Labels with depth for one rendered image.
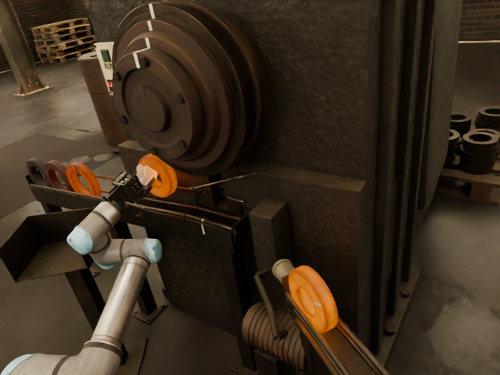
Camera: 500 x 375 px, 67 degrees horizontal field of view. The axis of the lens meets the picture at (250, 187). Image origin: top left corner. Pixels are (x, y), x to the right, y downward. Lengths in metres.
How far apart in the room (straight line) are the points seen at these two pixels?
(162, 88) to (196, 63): 0.11
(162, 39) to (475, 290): 1.69
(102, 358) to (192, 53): 0.74
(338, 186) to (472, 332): 1.05
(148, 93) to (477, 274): 1.71
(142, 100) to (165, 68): 0.13
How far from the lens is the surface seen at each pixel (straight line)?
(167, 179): 1.28
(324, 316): 0.88
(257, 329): 1.14
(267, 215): 1.05
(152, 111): 1.00
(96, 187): 1.72
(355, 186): 1.01
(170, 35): 0.98
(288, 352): 1.11
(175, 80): 0.92
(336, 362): 0.84
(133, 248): 1.20
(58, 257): 1.54
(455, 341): 1.83
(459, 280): 2.08
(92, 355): 1.03
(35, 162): 2.06
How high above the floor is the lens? 1.39
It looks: 30 degrees down
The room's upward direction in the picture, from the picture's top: 9 degrees counter-clockwise
